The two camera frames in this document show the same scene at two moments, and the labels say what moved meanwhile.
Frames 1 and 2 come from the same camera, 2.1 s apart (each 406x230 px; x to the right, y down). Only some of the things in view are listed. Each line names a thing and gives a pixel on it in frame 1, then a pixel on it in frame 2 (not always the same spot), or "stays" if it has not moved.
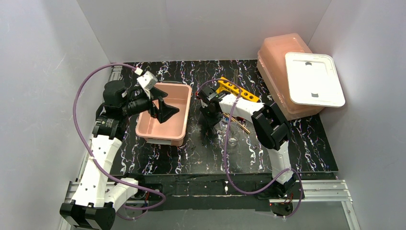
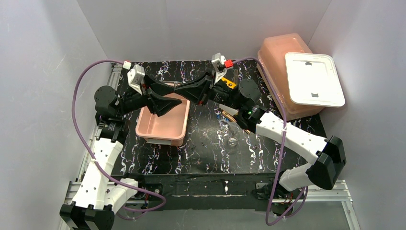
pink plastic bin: [171, 132] stays
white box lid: [313, 79] stays
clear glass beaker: [232, 141] stays
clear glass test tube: [235, 72] stays
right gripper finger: [218, 127] to [193, 93]
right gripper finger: [207, 125] to [203, 84]
